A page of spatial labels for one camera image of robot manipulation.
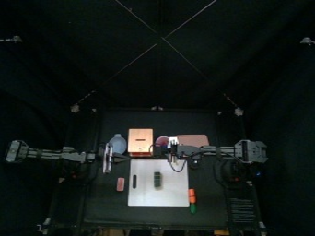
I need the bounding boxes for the black looped camera cable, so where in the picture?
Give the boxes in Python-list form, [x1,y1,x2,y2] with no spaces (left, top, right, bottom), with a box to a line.
[168,159,188,173]

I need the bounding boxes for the thin diagonal brace wire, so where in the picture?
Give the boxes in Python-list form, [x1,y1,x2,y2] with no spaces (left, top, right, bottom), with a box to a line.
[75,0,218,108]
[115,0,242,110]

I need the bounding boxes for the white cutting board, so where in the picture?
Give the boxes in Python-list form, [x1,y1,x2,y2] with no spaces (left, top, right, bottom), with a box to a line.
[127,159,191,207]

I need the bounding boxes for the red and white toy piece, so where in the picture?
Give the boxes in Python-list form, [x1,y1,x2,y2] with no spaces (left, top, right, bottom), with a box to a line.
[116,177,127,193]

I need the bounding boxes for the grey blue bowl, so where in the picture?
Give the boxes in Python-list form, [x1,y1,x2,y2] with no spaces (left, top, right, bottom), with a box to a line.
[107,133,128,155]

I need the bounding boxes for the wooden box with red drawer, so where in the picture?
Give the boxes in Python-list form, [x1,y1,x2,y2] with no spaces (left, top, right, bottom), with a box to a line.
[127,128,155,158]

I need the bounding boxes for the orange toy carrot green top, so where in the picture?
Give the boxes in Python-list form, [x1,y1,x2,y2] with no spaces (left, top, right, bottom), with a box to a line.
[187,188,198,215]

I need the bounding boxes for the toy sushi roll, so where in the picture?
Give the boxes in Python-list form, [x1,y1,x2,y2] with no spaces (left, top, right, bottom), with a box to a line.
[152,171,164,189]

